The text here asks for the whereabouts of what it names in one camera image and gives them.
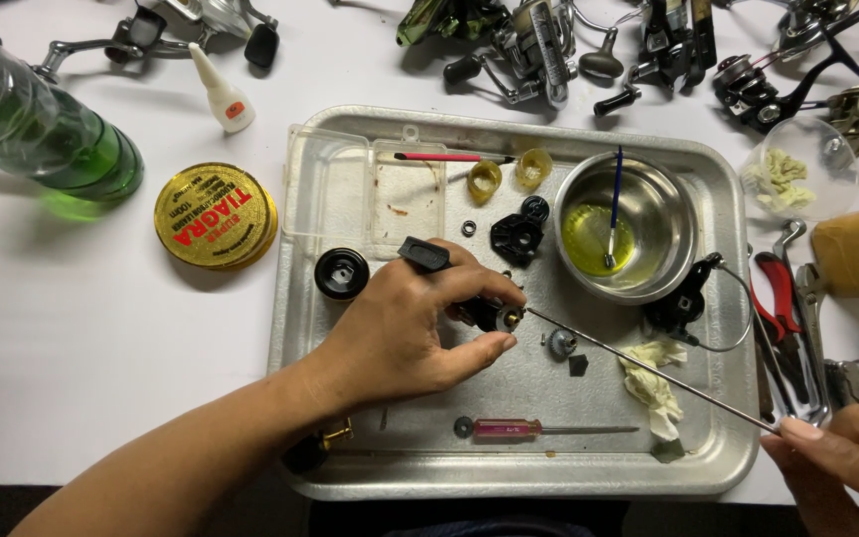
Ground person's left hand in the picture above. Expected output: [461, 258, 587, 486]
[309, 239, 528, 419]

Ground person's right hand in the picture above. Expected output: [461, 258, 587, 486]
[761, 403, 859, 537]

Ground black fishing reel body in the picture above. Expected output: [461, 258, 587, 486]
[397, 236, 528, 335]

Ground long thin metal rod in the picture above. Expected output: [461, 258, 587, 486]
[524, 306, 782, 435]

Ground black reel spool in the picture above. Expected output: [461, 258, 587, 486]
[314, 247, 371, 302]

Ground folded metal multitool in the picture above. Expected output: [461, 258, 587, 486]
[823, 359, 859, 410]

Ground black plastic gear housing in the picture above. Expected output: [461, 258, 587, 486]
[490, 212, 546, 268]

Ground clear plastic box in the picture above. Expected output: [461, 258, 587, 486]
[282, 123, 448, 260]

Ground adjustable metal wrench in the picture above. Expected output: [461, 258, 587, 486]
[772, 218, 835, 428]

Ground small metal gear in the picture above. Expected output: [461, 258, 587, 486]
[546, 327, 579, 363]

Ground small yellow plastic cup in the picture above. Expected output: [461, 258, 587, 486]
[466, 160, 504, 207]
[515, 147, 554, 189]

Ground aluminium tray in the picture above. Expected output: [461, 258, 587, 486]
[266, 104, 761, 501]

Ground small green plastic piece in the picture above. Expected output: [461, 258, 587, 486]
[650, 439, 687, 465]

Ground crumpled white tissue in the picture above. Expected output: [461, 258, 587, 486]
[617, 340, 689, 443]

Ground round gold line tin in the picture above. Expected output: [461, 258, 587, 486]
[153, 162, 280, 271]

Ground brown bottle with green band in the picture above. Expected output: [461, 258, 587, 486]
[809, 194, 859, 300]

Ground white glue bottle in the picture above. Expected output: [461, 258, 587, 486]
[188, 42, 257, 134]

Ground stainless steel bowl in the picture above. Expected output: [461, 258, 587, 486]
[552, 151, 699, 306]

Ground greasy tissue wad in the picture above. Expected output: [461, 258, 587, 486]
[744, 147, 818, 213]

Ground clear plastic cup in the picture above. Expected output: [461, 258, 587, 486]
[740, 115, 859, 223]

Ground green fishing reel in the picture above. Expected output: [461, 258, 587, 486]
[396, 0, 513, 50]

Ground black reel with red trim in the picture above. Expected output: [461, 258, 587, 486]
[712, 30, 859, 136]

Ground silver reel with black knobs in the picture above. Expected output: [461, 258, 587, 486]
[30, 0, 282, 82]

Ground black fishing reel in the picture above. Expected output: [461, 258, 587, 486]
[593, 0, 719, 118]

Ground green plastic bottle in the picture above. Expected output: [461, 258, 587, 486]
[0, 10, 146, 204]

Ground dark grey fishing reel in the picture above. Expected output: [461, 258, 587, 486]
[713, 0, 859, 62]

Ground pink-handled screwdriver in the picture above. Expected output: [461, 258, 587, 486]
[472, 418, 641, 442]

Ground red-handled brush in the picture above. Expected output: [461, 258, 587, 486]
[393, 151, 517, 166]

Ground red-handled pliers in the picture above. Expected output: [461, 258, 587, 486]
[747, 251, 812, 408]

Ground black rotor with wire bail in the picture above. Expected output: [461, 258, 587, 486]
[641, 251, 756, 354]

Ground blue-handled brush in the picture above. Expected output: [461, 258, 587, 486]
[604, 145, 625, 270]

